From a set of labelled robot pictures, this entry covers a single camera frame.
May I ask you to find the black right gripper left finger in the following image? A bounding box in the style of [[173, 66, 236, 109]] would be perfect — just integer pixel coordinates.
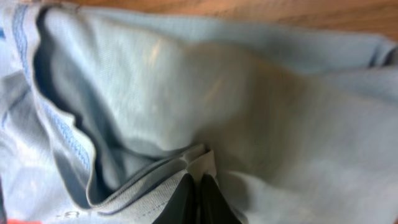
[[153, 174, 197, 224]]

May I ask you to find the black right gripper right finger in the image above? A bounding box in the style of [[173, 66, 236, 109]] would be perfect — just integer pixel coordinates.
[[200, 174, 241, 224]]

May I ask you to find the light blue t-shirt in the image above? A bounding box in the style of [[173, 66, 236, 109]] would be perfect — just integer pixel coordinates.
[[1, 1, 397, 223]]

